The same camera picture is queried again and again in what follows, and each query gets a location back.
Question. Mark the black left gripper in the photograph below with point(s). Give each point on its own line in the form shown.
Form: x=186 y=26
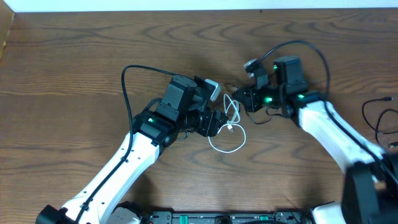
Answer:
x=214 y=121

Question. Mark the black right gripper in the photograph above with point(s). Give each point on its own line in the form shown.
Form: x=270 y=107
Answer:
x=245 y=98

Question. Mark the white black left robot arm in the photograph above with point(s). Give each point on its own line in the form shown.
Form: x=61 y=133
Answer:
x=183 y=108

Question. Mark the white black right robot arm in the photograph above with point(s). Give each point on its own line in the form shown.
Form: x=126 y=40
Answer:
x=370 y=189

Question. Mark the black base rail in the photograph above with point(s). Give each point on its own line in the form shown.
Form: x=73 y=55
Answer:
x=217 y=217

